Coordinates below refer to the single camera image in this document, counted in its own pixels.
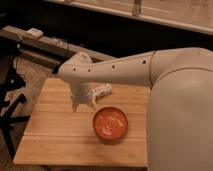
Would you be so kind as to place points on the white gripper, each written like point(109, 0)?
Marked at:
point(81, 93)

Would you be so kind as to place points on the white plastic bottle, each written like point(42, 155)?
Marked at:
point(102, 91)

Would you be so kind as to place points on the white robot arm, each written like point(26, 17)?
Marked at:
point(180, 106)

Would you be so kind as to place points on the orange ceramic bowl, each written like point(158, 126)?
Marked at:
point(110, 124)

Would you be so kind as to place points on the black tripod stand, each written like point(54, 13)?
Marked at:
point(9, 80)

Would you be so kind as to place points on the long metal rail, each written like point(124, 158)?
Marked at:
point(47, 44)

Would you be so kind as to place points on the white box on rail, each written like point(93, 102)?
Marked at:
point(34, 33)

